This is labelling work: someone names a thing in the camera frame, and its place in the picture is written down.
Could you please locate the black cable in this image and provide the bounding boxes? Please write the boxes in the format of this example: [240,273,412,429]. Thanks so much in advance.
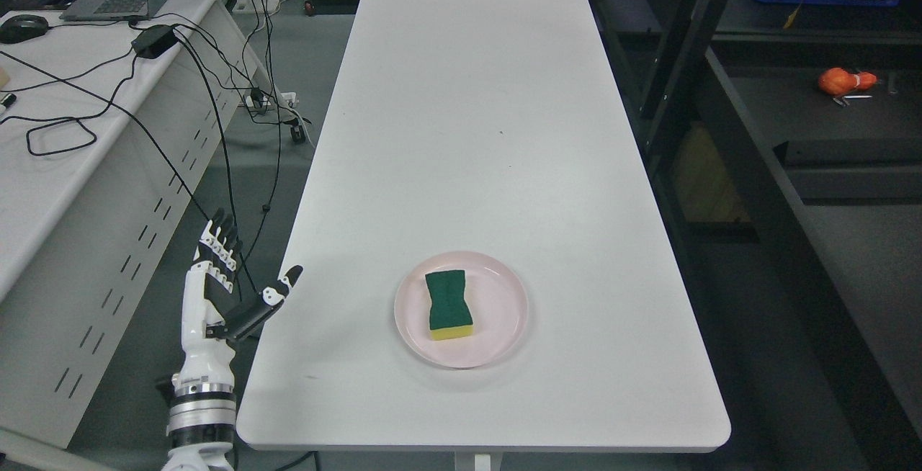
[0,0,314,299]

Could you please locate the black computer mouse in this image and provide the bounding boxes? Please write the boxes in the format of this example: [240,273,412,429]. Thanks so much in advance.
[1,14,50,45]

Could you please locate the white power strip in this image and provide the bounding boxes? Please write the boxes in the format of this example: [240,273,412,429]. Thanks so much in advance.
[239,91,300,114]

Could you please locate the white side desk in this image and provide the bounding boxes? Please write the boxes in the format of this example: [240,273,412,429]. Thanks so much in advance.
[1,0,267,450]

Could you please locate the pink plate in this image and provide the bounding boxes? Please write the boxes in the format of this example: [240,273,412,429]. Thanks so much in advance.
[394,251,529,369]

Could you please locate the green yellow sponge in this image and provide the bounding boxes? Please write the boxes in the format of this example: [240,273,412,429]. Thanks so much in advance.
[425,269,474,342]

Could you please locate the dark metal shelf rack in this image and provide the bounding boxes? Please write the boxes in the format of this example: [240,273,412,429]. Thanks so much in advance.
[590,0,920,470]

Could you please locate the black power adapter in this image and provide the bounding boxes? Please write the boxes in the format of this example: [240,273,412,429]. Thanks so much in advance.
[131,24,178,60]

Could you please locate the white table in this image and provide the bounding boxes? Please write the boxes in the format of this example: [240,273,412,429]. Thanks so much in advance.
[238,0,731,452]

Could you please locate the orange toy object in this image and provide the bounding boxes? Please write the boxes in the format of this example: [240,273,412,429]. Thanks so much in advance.
[818,67,879,97]

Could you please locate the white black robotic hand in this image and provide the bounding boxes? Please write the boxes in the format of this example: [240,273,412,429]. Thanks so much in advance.
[171,208,303,395]

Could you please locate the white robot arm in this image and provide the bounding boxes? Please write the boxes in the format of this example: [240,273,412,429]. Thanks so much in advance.
[156,380,237,470]

